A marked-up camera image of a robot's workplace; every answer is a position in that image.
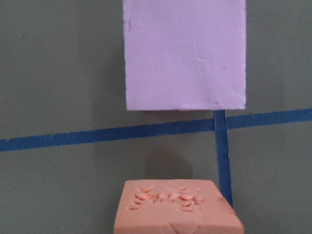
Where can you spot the orange foam cube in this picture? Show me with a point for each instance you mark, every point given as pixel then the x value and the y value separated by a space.
pixel 174 206

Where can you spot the light pink foam cube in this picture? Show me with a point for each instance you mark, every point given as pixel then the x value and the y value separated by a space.
pixel 185 54

